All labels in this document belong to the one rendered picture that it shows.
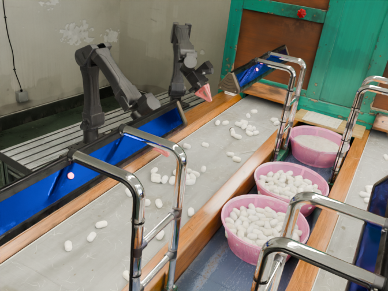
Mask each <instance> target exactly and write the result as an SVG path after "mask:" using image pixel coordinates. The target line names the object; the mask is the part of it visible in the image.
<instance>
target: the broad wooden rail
mask: <svg viewBox="0 0 388 291"><path fill-rule="evenodd" d="M211 99H212V101H211V102H208V101H205V102H203V103H201V104H199V105H198V106H196V107H194V108H193V109H191V110H189V111H187V112H186V113H184V114H185V117H186V120H187V122H188V124H187V127H186V128H184V129H183V130H181V131H180V132H178V133H177V134H175V135H174V136H172V137H171V138H169V139H168V140H170V141H173V142H175V143H179V142H180V141H181V140H183V139H185V138H186V137H188V136H189V135H190V134H192V133H193V132H195V131H196V130H198V129H199V128H201V127H202V126H203V125H205V124H206V123H208V122H210V121H211V120H213V119H214V118H215V117H217V116H218V115H220V114H221V113H223V112H224V111H225V110H227V109H228V108H230V107H232V106H233V105H235V104H236V103H237V102H239V101H240V100H242V97H241V95H240V94H237V95H235V96H232V95H228V94H225V91H222V92H220V93H218V94H217V95H215V96H213V97H212V98H211ZM160 155H161V153H159V152H157V151H155V150H150V151H148V152H147V153H146V154H144V155H142V156H141V157H139V158H138V159H136V160H135V161H133V162H132V163H130V164H128V165H127V166H125V167H124V168H122V169H124V170H127V171H129V172H131V173H135V172H136V171H138V170H139V169H141V168H142V167H144V166H145V165H146V164H148V163H150V162H151V161H153V160H154V159H155V158H157V157H158V156H160ZM119 183H120V182H118V181H116V180H114V179H112V178H109V177H108V178H107V179H105V180H104V181H102V182H100V183H99V184H98V185H96V186H94V187H93V188H91V189H90V190H88V191H86V192H85V193H83V194H82V195H80V196H79V197H77V198H75V199H74V200H72V201H71V202H69V203H68V204H66V205H65V206H63V207H61V208H60V209H59V210H57V211H56V212H54V213H52V214H51V215H49V216H48V217H46V218H45V219H43V220H41V221H40V222H38V223H37V224H35V225H33V226H32V227H31V228H29V229H27V230H26V231H24V232H23V233H21V234H19V235H18V236H17V237H15V238H13V239H12V240H10V241H9V242H7V243H6V244H4V245H3V246H1V247H0V264H2V263H3V262H5V261H6V260H8V259H9V258H11V257H12V256H13V255H15V254H16V253H18V252H20V251H21V250H22V249H24V248H25V247H27V246H28V245H29V244H31V243H33V242H34V241H35V240H37V239H38V238H40V237H41V236H43V235H44V234H46V233H47V232H49V231H50V230H51V229H53V228H55V227H56V226H57V225H59V224H60V223H62V222H63V221H65V220H66V219H68V218H69V217H71V216H72V215H73V214H75V213H76V212H78V211H79V210H81V209H82V208H84V207H85V206H87V205H88V204H90V203H91V202H92V201H94V200H95V199H97V198H98V197H100V196H101V195H103V194H104V193H106V192H107V191H109V190H110V189H111V188H113V187H114V186H116V185H117V184H119Z"/></svg>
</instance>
